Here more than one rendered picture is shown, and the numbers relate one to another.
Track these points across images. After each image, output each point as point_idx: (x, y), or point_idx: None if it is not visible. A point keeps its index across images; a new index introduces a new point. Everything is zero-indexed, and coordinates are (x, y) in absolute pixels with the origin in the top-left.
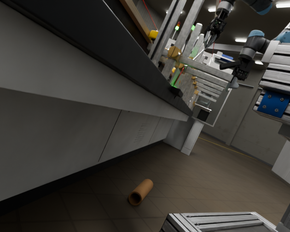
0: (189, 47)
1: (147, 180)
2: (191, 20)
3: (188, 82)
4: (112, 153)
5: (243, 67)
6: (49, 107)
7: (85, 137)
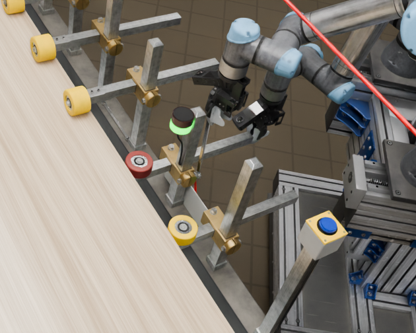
0: (193, 150)
1: None
2: (245, 205)
3: (113, 68)
4: None
5: (275, 115)
6: None
7: None
